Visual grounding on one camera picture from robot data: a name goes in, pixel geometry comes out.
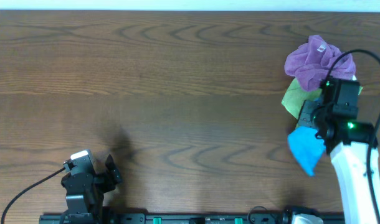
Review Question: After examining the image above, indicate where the blue microfiber cloth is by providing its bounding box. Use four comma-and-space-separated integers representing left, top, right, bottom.
287, 126, 326, 177

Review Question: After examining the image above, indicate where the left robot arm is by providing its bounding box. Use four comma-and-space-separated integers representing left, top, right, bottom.
60, 151, 122, 224

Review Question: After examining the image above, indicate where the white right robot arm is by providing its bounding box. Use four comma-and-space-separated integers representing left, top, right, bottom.
288, 99, 380, 223

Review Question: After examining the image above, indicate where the green microfiber cloth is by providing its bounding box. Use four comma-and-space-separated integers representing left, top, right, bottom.
282, 80, 362, 123

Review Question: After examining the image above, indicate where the purple microfiber cloth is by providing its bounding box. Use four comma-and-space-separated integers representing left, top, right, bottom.
284, 35, 356, 91

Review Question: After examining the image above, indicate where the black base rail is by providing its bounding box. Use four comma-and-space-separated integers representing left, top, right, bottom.
38, 213, 345, 224

